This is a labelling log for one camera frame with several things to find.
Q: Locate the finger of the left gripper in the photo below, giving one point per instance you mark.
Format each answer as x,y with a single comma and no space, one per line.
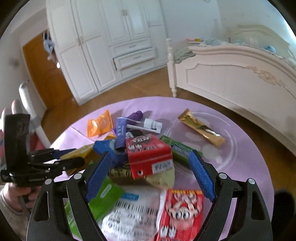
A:
63,152
67,164

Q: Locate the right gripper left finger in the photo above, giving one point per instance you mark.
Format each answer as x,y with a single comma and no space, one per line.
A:
48,219

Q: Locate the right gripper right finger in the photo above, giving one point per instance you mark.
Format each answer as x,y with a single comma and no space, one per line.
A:
251,219

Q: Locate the green solid drink pouch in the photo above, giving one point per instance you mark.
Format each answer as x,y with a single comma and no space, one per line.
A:
109,193

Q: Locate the blue purple tube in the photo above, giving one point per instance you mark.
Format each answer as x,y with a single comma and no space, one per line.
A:
120,134

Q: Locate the purple bottle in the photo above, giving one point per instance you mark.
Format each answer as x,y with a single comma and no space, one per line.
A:
136,116

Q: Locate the black yellow snack wrapper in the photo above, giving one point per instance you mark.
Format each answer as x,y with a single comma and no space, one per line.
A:
86,152

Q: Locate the left sleeve forearm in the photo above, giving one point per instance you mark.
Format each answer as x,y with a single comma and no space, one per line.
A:
17,220

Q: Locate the black trash bin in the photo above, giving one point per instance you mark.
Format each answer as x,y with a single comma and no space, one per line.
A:
283,220

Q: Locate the person's left hand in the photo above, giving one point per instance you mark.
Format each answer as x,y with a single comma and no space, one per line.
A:
12,193

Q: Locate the orange snack wrapper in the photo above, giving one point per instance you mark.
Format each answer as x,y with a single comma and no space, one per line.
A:
103,124

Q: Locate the blue plastic wrapper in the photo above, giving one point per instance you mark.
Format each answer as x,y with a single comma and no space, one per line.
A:
119,157

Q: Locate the wooden door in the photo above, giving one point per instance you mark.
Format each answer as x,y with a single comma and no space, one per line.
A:
46,76

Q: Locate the red cartoon milk box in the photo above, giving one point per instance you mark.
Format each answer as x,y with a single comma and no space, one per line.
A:
181,215

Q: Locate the purple round tablecloth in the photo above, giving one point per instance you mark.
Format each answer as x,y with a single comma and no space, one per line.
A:
238,157

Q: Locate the red small box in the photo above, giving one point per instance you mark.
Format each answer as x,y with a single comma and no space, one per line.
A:
148,155

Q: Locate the white labelled plastic bag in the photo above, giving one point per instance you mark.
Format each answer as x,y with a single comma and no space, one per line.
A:
135,215

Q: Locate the gold sachet wrapper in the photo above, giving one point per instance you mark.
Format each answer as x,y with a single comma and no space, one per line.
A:
210,135

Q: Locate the beige snack bag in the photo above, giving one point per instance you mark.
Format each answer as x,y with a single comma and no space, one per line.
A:
123,176

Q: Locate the green gum pack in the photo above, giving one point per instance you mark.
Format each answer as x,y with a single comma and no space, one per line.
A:
180,151

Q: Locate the hanging blue bag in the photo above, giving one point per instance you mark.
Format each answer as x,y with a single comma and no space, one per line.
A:
48,45

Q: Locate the white wardrobe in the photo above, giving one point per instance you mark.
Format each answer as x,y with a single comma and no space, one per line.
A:
101,44

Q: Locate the blue plush toy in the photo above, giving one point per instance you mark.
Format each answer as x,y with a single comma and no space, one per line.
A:
269,48

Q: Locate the white bed frame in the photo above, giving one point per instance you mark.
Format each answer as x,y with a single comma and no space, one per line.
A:
250,82

